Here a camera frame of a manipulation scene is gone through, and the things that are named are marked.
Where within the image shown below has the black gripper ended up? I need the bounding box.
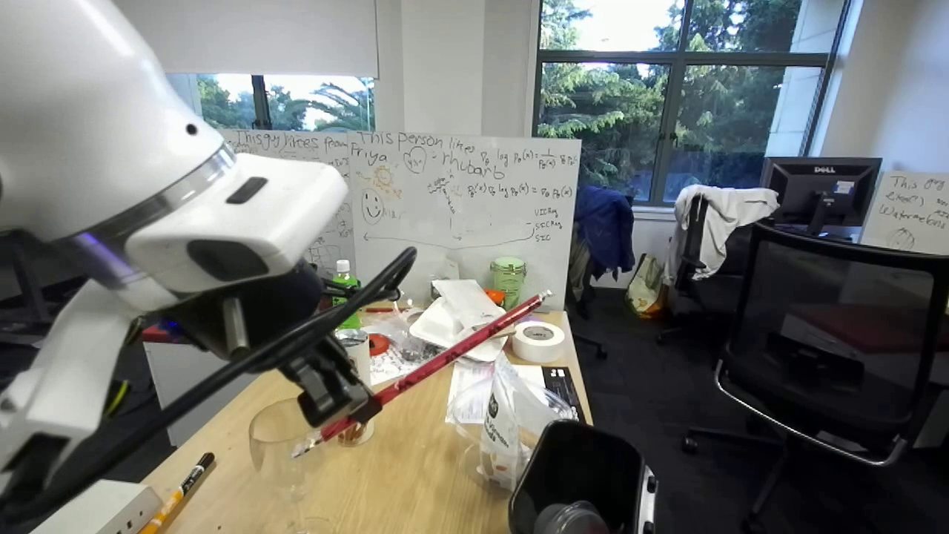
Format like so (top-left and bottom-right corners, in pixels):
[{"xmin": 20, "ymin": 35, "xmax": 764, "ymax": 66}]
[{"xmin": 161, "ymin": 265, "xmax": 389, "ymax": 438}]

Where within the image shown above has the black marker pen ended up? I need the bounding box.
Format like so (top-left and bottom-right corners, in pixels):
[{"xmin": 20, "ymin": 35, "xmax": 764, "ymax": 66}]
[{"xmin": 136, "ymin": 452, "xmax": 219, "ymax": 534}]

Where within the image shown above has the black landfill bin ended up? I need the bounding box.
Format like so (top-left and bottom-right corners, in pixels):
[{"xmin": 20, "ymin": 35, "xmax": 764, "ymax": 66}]
[{"xmin": 506, "ymin": 418, "xmax": 661, "ymax": 534}]

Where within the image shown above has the clear wine glass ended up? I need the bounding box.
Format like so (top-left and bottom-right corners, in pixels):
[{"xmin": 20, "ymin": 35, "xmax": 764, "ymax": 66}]
[{"xmin": 247, "ymin": 398, "xmax": 345, "ymax": 499}]

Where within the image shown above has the pile of white papers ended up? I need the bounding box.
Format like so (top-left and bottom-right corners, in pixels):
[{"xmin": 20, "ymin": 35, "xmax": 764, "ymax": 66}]
[{"xmin": 407, "ymin": 275, "xmax": 520, "ymax": 367}]

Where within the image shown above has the clear bag black label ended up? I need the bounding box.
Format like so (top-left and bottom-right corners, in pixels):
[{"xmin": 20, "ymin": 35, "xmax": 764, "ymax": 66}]
[{"xmin": 478, "ymin": 352, "xmax": 558, "ymax": 499}]

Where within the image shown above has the red topped white cabinet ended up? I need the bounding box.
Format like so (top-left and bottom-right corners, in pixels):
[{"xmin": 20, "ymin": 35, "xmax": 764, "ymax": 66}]
[{"xmin": 136, "ymin": 321, "xmax": 262, "ymax": 449}]

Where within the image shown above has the white masking tape roll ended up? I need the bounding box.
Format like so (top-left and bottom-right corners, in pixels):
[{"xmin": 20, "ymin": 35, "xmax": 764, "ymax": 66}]
[{"xmin": 511, "ymin": 318, "xmax": 570, "ymax": 366}]

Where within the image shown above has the green plastic jar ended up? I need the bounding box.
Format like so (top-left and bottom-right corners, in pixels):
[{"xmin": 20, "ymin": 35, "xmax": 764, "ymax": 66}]
[{"xmin": 486, "ymin": 256, "xmax": 530, "ymax": 318}]

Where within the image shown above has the whiteboard with smiley drawing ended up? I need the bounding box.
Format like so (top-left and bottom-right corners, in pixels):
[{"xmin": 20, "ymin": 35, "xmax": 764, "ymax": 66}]
[{"xmin": 349, "ymin": 130, "xmax": 583, "ymax": 311}]

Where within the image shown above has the white power strip box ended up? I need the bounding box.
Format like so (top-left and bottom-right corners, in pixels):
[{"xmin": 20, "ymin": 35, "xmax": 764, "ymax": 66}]
[{"xmin": 30, "ymin": 478, "xmax": 167, "ymax": 534}]

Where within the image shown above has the blue jacket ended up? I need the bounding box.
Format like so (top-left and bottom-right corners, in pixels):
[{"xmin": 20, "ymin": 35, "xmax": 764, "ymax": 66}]
[{"xmin": 576, "ymin": 183, "xmax": 638, "ymax": 280}]

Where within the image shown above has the yellow green bag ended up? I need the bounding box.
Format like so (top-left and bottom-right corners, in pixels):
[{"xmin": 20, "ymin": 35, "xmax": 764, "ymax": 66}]
[{"xmin": 625, "ymin": 248, "xmax": 671, "ymax": 321}]

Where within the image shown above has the white roller blind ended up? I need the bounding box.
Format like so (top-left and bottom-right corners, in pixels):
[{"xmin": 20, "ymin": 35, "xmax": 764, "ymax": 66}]
[{"xmin": 113, "ymin": 0, "xmax": 379, "ymax": 79}]

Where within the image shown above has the white cloth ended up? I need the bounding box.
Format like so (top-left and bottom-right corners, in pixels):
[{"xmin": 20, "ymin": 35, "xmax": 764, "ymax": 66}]
[{"xmin": 674, "ymin": 183, "xmax": 784, "ymax": 284}]

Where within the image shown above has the black mesh office chair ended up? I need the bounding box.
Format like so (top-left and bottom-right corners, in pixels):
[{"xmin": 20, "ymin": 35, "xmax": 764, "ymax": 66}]
[{"xmin": 680, "ymin": 219, "xmax": 949, "ymax": 534}]

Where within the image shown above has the black computer monitor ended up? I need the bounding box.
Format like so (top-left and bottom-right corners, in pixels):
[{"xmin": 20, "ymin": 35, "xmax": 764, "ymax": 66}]
[{"xmin": 758, "ymin": 155, "xmax": 887, "ymax": 245}]

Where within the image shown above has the small handwritten whiteboard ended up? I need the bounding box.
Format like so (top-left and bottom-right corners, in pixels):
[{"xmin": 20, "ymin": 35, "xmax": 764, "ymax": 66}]
[{"xmin": 861, "ymin": 170, "xmax": 949, "ymax": 257}]

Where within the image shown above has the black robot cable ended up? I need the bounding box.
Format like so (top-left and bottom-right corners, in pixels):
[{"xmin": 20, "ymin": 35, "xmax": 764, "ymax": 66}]
[{"xmin": 42, "ymin": 245, "xmax": 422, "ymax": 499}]

